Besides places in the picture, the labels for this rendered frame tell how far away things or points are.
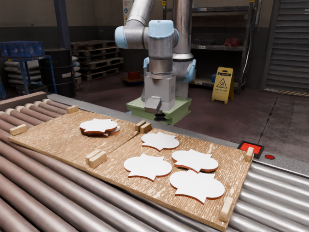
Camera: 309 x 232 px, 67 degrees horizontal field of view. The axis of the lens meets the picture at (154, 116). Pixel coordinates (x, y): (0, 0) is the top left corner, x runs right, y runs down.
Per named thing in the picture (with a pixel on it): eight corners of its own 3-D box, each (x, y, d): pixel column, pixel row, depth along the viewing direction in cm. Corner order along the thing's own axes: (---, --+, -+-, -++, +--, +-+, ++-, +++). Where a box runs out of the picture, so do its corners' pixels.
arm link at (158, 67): (167, 60, 68) (142, 59, 71) (167, 76, 70) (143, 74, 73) (175, 57, 75) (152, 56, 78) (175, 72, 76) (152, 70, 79)
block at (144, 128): (148, 127, 95) (147, 121, 94) (151, 128, 95) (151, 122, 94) (140, 133, 91) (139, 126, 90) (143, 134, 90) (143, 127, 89)
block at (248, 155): (247, 153, 77) (248, 146, 76) (253, 154, 76) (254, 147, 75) (243, 161, 72) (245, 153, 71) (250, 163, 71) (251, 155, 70)
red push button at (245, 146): (243, 145, 86) (243, 142, 85) (260, 150, 83) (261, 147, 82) (238, 152, 81) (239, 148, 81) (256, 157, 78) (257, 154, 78)
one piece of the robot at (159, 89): (134, 67, 68) (136, 119, 74) (163, 70, 65) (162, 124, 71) (151, 62, 78) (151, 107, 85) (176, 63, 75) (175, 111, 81)
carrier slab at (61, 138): (78, 112, 117) (77, 108, 116) (148, 129, 98) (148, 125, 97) (8, 140, 88) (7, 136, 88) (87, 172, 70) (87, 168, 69)
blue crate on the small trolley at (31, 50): (21, 54, 384) (18, 40, 377) (45, 55, 371) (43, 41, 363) (0, 57, 350) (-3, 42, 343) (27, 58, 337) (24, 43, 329)
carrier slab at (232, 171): (149, 130, 97) (149, 126, 96) (253, 157, 77) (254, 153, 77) (86, 173, 69) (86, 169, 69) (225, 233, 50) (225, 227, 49)
